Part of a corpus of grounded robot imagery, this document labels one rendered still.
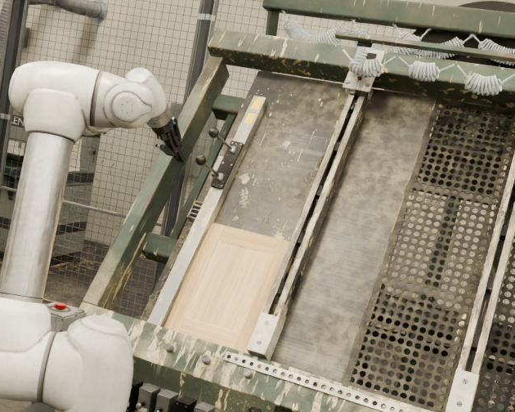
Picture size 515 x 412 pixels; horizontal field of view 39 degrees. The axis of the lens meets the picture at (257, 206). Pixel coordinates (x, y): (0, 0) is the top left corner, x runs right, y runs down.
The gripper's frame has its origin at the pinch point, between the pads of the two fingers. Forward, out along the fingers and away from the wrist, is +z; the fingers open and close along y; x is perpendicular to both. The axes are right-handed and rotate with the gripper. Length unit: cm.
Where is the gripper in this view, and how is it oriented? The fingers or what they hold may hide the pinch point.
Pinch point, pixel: (178, 154)
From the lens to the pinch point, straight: 255.0
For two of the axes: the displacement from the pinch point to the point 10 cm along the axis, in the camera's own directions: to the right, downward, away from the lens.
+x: 9.1, 2.1, -3.7
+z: 2.1, 5.2, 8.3
